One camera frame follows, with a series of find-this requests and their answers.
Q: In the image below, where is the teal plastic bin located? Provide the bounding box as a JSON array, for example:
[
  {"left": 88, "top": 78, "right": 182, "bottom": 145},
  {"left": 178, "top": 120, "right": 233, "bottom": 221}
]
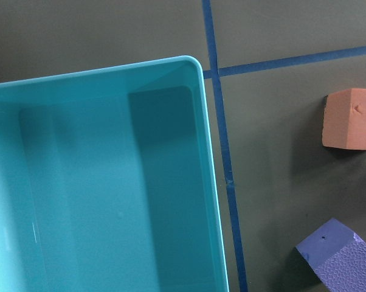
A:
[{"left": 0, "top": 55, "right": 229, "bottom": 291}]

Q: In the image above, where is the orange foam block left side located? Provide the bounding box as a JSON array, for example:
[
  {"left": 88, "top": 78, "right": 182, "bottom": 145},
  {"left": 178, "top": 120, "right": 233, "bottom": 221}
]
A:
[{"left": 322, "top": 88, "right": 366, "bottom": 150}]

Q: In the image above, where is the purple foam block left side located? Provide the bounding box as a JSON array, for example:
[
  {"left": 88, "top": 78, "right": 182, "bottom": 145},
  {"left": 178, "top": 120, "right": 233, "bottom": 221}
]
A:
[{"left": 296, "top": 218, "right": 366, "bottom": 291}]

